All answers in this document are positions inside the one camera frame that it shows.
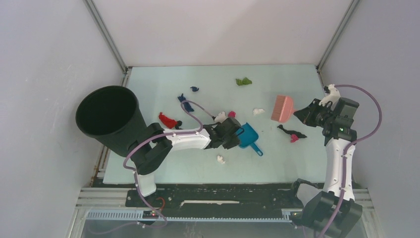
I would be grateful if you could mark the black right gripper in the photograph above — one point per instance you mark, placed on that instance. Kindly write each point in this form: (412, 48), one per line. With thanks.
(307, 113)

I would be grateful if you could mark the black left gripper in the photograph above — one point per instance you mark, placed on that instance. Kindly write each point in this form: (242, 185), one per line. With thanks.
(234, 143)

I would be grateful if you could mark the pink paper scrap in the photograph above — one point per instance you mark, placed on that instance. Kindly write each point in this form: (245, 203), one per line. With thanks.
(294, 138)
(232, 114)

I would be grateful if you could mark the blue dustpan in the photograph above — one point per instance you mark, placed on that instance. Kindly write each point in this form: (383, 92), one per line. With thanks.
(248, 137)

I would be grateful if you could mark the pink hand brush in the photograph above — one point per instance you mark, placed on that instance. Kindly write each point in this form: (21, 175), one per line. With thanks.
(283, 109)

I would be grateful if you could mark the white paper scrap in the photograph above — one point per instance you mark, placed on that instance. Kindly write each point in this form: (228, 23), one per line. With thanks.
(220, 159)
(257, 111)

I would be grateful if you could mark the large dark blue scrap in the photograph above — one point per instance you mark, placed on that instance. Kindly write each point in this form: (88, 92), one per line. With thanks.
(186, 105)

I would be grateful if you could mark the small dark blue scrap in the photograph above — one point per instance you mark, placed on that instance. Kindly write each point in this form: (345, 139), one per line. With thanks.
(194, 89)

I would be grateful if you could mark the red paper scrap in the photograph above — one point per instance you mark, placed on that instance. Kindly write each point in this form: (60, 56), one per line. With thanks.
(168, 122)

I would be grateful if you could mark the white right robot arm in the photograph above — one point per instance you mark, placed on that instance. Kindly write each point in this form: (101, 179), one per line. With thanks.
(332, 210)

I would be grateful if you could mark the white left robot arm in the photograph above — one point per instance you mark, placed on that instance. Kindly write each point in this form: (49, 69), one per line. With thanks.
(145, 158)

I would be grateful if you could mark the black paper scrap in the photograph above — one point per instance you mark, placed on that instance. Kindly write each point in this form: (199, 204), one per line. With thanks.
(292, 132)

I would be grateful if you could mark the green paper scrap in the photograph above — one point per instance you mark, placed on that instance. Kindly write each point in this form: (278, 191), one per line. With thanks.
(244, 81)

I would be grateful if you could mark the black plastic bin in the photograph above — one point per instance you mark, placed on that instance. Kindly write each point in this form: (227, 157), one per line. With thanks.
(112, 116)

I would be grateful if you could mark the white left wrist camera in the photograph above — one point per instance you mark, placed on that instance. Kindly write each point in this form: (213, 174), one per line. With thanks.
(221, 117)

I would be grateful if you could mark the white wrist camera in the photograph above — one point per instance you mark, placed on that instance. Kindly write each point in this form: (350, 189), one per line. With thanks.
(221, 117)
(332, 95)

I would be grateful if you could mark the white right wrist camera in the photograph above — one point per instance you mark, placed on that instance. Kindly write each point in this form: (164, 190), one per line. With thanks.
(332, 95)

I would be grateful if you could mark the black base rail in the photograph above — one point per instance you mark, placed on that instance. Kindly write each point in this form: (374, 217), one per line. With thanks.
(220, 201)

